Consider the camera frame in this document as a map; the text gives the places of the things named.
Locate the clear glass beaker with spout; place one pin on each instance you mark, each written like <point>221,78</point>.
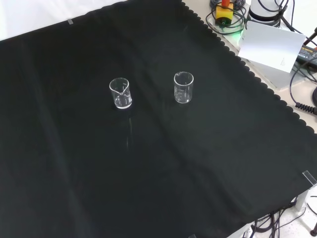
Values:
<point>183,98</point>
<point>123,101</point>

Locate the black bench cloth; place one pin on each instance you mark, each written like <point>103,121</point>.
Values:
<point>158,153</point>

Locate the yellow stop button box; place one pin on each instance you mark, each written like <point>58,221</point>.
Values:
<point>224,13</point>

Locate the grey tape piece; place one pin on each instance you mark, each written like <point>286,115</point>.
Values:
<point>70,22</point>

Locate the black power adapter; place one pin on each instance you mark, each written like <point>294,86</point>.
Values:
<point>308,52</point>

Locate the white bench leg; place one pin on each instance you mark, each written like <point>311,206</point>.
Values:
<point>302,199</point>

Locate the black tripod leg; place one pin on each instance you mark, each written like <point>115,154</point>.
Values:
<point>311,36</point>

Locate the grey base plate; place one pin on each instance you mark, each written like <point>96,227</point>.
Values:
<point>272,77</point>

